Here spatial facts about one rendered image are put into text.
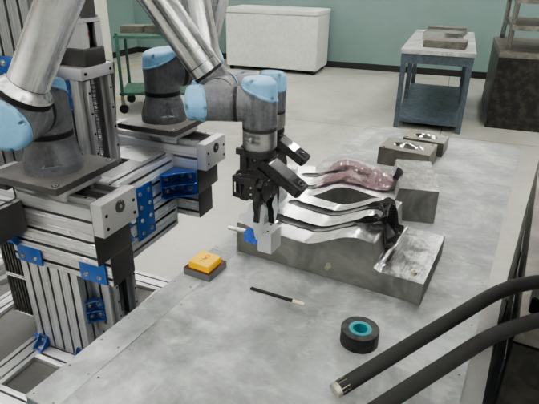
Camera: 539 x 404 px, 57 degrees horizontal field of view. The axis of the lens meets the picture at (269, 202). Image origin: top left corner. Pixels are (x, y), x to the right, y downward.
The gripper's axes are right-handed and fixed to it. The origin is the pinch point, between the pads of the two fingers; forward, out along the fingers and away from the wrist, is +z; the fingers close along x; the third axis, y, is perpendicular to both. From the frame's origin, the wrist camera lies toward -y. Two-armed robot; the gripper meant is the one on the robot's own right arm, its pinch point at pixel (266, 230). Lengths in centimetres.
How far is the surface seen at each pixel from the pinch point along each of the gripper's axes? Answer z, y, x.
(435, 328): 7.0, -41.5, 7.1
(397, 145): 9, -4, -105
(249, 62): 84, 362, -611
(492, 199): 15, -44, -83
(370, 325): 11.5, -28.8, 6.8
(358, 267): 9.5, -19.9, -10.0
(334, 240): 3.8, -13.3, -10.0
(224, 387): 15.0, -9.3, 33.3
